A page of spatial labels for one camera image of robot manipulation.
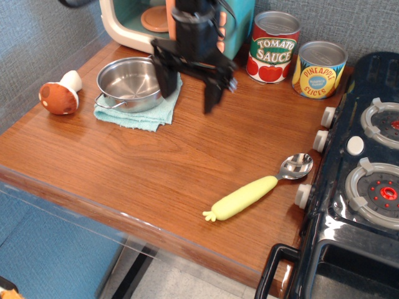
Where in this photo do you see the black braided cable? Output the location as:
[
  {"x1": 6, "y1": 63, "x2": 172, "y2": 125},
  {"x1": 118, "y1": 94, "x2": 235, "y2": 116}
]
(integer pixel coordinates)
[{"x1": 59, "y1": 0, "x2": 94, "y2": 8}]

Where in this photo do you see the pineapple slices can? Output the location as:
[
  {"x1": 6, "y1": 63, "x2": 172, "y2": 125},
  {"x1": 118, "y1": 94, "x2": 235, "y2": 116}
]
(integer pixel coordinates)
[{"x1": 292, "y1": 40, "x2": 348, "y2": 99}]

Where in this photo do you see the black toy stove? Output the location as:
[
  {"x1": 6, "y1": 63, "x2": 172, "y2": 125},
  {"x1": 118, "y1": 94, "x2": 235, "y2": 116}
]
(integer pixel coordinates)
[{"x1": 256, "y1": 52, "x2": 398, "y2": 298}]

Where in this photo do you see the white stove knob middle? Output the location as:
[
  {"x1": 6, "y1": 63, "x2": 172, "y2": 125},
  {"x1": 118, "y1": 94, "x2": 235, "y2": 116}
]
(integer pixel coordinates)
[{"x1": 313, "y1": 130, "x2": 329, "y2": 153}]

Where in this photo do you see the white stove knob front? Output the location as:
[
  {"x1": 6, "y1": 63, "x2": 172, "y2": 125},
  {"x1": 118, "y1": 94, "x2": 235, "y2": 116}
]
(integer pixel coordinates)
[{"x1": 294, "y1": 184, "x2": 312, "y2": 209}]

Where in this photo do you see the light blue folded cloth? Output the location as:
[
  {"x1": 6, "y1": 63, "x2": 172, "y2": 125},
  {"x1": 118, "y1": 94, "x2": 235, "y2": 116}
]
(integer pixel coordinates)
[{"x1": 94, "y1": 73, "x2": 183, "y2": 132}]

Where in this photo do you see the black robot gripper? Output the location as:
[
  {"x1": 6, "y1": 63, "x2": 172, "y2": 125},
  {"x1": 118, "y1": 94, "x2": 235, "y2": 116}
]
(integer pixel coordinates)
[{"x1": 151, "y1": 7, "x2": 238, "y2": 113}]

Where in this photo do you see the teal toy microwave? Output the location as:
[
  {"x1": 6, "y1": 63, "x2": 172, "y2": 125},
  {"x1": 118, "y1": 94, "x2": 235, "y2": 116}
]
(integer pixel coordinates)
[{"x1": 100, "y1": 1, "x2": 255, "y2": 59}]

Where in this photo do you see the stainless steel pot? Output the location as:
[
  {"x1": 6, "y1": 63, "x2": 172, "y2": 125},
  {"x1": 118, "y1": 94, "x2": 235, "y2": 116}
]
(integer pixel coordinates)
[{"x1": 95, "y1": 57, "x2": 163, "y2": 113}]

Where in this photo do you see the metal table leg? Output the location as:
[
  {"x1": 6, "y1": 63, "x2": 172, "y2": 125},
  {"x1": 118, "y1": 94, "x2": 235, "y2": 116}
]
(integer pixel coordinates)
[{"x1": 98, "y1": 244, "x2": 159, "y2": 299}]

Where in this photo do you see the spoon with yellow handle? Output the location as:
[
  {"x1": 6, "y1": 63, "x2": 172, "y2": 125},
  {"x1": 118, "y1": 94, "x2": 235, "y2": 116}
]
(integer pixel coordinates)
[{"x1": 202, "y1": 153, "x2": 314, "y2": 222}]

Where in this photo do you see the tomato sauce can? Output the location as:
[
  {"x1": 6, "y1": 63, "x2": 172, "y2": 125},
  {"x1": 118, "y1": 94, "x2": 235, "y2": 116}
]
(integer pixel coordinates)
[{"x1": 246, "y1": 11, "x2": 301, "y2": 83}]

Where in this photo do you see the brown plush mushroom toy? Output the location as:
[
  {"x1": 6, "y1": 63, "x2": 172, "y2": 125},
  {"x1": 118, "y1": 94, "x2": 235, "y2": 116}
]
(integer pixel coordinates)
[{"x1": 38, "y1": 70, "x2": 82, "y2": 115}]

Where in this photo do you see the white stove knob rear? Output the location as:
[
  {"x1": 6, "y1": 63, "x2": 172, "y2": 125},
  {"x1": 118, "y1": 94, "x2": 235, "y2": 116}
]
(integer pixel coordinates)
[{"x1": 320, "y1": 107, "x2": 336, "y2": 128}]

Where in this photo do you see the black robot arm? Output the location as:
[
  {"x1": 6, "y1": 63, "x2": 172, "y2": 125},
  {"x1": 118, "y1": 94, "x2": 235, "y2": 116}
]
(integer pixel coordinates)
[{"x1": 151, "y1": 1, "x2": 237, "y2": 113}]

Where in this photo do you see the white stove knob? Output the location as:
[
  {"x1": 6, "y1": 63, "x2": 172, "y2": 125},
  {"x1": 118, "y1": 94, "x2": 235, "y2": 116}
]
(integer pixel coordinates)
[
  {"x1": 313, "y1": 130, "x2": 329, "y2": 153},
  {"x1": 320, "y1": 107, "x2": 336, "y2": 128},
  {"x1": 294, "y1": 184, "x2": 312, "y2": 209}
]

